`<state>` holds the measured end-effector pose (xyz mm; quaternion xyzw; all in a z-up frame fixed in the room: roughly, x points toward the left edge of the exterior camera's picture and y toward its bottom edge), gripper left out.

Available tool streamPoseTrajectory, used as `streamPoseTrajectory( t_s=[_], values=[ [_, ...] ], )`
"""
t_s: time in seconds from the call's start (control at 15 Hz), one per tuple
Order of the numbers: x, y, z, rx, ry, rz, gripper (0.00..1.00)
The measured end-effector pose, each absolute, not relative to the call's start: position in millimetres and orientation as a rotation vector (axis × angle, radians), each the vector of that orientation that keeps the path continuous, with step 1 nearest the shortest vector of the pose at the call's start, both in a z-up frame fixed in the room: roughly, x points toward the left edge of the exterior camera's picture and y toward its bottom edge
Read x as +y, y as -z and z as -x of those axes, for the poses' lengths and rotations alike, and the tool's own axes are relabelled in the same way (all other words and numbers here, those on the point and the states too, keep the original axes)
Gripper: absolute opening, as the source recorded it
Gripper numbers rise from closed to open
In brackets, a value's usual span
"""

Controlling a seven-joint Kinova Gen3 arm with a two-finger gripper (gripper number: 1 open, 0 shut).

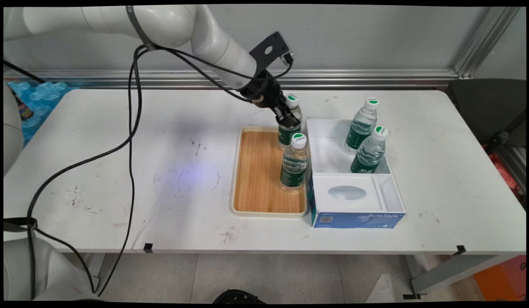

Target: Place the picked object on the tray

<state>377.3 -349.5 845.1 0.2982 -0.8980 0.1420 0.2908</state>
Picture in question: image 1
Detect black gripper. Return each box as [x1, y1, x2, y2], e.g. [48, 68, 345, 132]
[239, 70, 302, 129]

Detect water bottle green label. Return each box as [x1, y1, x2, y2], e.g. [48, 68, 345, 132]
[351, 126, 390, 174]
[278, 93, 304, 150]
[345, 98, 380, 156]
[280, 133, 310, 192]

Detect wooden tray cream rim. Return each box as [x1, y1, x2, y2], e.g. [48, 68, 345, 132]
[230, 125, 308, 218]

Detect white blue cardboard box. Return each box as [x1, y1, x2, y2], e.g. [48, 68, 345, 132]
[306, 118, 406, 229]

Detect black round object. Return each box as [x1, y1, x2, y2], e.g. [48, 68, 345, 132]
[213, 290, 267, 304]

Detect red packaging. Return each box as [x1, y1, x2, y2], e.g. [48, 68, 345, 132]
[482, 145, 522, 198]

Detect white table leg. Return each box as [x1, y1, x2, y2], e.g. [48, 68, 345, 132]
[403, 255, 511, 300]

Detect blue plastic bottle pack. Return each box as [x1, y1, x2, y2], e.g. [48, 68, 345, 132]
[8, 81, 72, 147]

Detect dark printed can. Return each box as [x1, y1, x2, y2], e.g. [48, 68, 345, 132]
[14, 92, 34, 121]

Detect orange box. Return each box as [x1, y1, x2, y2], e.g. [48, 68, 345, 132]
[474, 255, 526, 301]

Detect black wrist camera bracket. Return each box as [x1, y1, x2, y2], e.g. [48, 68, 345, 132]
[248, 32, 294, 72]

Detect aluminium rail along wall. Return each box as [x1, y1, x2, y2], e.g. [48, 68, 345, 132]
[3, 68, 460, 89]

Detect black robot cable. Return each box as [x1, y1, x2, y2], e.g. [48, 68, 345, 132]
[26, 45, 294, 301]
[95, 45, 294, 298]

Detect aluminium frame post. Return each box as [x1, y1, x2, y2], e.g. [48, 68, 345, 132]
[452, 6, 521, 80]

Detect thin black cable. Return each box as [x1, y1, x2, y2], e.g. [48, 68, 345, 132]
[3, 61, 46, 83]

